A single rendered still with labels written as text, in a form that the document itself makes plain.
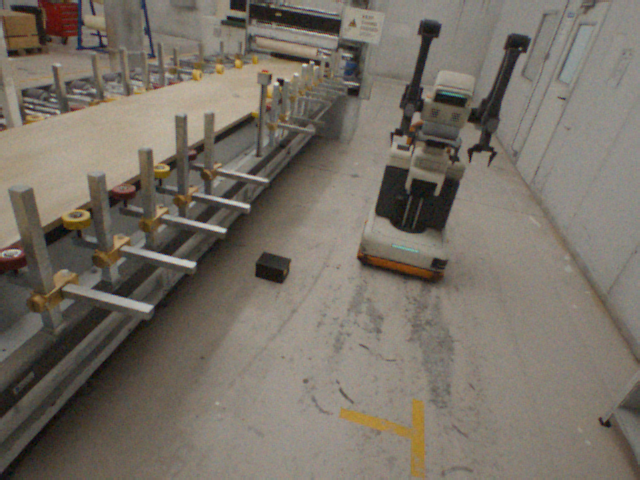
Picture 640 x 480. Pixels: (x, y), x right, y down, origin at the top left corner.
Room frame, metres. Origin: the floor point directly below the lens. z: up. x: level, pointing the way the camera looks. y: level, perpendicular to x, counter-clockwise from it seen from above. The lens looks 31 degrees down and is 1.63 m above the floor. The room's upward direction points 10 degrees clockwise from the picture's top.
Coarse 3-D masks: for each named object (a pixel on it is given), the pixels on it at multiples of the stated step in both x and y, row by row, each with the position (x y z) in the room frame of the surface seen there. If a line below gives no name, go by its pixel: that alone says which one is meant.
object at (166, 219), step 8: (120, 208) 1.37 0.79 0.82; (128, 208) 1.37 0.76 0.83; (136, 208) 1.38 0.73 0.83; (136, 216) 1.36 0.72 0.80; (168, 216) 1.36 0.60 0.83; (168, 224) 1.34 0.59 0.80; (176, 224) 1.34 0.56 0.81; (184, 224) 1.33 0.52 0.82; (192, 224) 1.33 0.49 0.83; (200, 224) 1.34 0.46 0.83; (208, 224) 1.35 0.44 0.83; (200, 232) 1.33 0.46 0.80; (208, 232) 1.32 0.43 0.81; (216, 232) 1.32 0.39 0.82; (224, 232) 1.32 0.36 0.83
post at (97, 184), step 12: (96, 180) 1.06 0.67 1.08; (96, 192) 1.06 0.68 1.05; (96, 204) 1.06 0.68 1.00; (108, 204) 1.09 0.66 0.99; (96, 216) 1.06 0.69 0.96; (108, 216) 1.08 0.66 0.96; (96, 228) 1.06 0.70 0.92; (108, 228) 1.07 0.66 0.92; (108, 240) 1.07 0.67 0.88; (108, 276) 1.06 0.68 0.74
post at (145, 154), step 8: (144, 152) 1.31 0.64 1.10; (152, 152) 1.33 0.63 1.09; (144, 160) 1.31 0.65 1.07; (152, 160) 1.33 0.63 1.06; (144, 168) 1.31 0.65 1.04; (152, 168) 1.33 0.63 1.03; (144, 176) 1.31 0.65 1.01; (152, 176) 1.33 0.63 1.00; (144, 184) 1.31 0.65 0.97; (152, 184) 1.32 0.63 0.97; (144, 192) 1.31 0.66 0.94; (152, 192) 1.32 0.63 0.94; (144, 200) 1.31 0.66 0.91; (152, 200) 1.32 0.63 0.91; (144, 208) 1.31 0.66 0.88; (152, 208) 1.31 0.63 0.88; (144, 216) 1.31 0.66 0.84; (152, 216) 1.31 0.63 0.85; (152, 232) 1.31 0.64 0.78; (152, 240) 1.31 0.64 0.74
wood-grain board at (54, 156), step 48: (144, 96) 2.76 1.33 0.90; (192, 96) 2.99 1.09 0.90; (240, 96) 3.25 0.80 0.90; (0, 144) 1.60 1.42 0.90; (48, 144) 1.68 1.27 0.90; (96, 144) 1.78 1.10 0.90; (144, 144) 1.88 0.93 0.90; (192, 144) 2.01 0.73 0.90; (0, 192) 1.20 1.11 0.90; (48, 192) 1.26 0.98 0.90; (0, 240) 0.94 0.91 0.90
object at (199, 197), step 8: (160, 192) 1.61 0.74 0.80; (168, 192) 1.61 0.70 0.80; (176, 192) 1.60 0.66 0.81; (192, 200) 1.59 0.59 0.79; (200, 200) 1.59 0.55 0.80; (208, 200) 1.58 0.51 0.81; (216, 200) 1.58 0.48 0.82; (224, 200) 1.59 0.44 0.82; (232, 208) 1.57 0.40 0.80; (240, 208) 1.57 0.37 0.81; (248, 208) 1.57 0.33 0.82
